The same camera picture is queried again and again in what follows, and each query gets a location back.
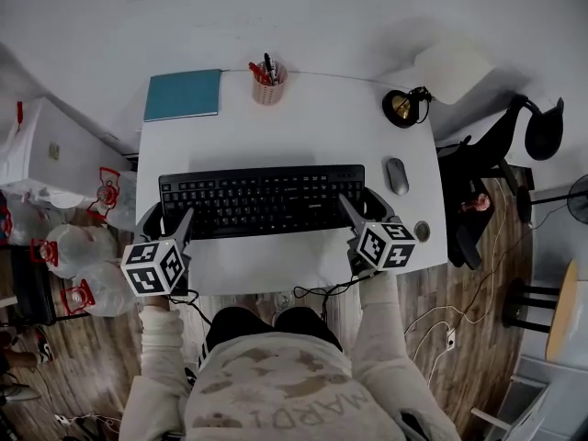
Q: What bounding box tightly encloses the teal notebook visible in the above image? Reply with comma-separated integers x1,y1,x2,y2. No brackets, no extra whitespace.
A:
142,68,222,123

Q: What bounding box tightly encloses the black folding chair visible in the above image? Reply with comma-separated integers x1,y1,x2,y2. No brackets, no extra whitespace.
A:
0,243,91,328

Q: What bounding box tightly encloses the person's leg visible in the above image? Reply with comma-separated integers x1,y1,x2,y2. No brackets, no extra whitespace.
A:
204,305,277,362
274,306,345,353

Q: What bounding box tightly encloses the grey computer mouse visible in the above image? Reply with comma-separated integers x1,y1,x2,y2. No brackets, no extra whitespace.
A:
385,156,410,197

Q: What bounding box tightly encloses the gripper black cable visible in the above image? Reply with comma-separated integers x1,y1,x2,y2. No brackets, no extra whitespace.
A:
292,276,368,321
167,289,213,328

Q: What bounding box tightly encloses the black floor fan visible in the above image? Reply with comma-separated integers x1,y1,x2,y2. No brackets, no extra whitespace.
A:
516,175,588,224

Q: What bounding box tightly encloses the thin black floor cable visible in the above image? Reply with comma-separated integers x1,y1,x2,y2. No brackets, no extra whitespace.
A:
454,227,534,334

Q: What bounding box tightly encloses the cluster of clear water jugs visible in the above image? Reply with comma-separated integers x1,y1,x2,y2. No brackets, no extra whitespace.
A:
0,167,139,319

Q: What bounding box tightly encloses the red white black sneaker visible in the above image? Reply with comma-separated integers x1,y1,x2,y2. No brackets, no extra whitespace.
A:
34,326,56,365

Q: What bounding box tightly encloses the black office chair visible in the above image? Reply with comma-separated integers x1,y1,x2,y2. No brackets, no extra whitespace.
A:
435,94,565,271

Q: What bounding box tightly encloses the person's left forearm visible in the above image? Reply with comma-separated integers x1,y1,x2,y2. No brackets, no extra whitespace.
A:
118,294,203,441

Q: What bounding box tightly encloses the red pen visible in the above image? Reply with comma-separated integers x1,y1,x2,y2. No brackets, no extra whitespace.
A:
248,62,272,85

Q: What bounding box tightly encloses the person's left leg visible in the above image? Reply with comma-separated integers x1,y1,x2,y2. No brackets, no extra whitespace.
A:
204,305,277,362

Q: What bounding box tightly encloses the person's beige sweatshirt torso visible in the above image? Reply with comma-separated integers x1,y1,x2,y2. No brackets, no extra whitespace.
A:
183,331,408,441

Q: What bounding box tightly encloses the black keyboard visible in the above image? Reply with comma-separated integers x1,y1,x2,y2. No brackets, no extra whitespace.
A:
158,164,367,241

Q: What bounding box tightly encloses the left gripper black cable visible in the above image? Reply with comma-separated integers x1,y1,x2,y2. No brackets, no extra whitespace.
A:
167,289,213,328

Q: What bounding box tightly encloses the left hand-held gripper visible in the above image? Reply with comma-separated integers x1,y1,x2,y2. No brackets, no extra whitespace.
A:
119,201,195,298

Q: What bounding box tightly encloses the pink perforated pen cup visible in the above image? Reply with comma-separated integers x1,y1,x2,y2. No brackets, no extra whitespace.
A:
252,61,288,106

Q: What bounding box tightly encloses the white grey furniture frame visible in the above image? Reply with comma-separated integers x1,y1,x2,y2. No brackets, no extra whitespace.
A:
470,356,588,441

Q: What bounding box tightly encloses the white floor cable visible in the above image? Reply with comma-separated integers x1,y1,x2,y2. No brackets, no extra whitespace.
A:
403,190,506,385

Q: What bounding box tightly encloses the white cardboard box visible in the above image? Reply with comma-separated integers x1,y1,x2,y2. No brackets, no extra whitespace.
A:
0,96,139,201

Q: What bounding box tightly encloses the black gold white-shade desk lamp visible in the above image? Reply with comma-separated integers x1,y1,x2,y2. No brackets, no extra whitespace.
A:
381,39,495,130

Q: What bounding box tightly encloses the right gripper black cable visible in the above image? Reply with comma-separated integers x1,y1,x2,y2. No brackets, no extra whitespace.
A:
292,276,368,321

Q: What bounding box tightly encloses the person's right leg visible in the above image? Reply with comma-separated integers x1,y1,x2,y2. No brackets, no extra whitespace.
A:
274,306,345,353

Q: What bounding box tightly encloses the round wooden table black base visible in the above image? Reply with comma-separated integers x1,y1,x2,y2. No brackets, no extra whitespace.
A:
501,258,588,362

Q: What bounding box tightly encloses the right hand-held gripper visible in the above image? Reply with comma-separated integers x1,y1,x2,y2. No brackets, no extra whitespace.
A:
337,187,418,277

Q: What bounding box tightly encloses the person's right forearm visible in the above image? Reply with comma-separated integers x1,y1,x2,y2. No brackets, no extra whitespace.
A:
351,268,463,441

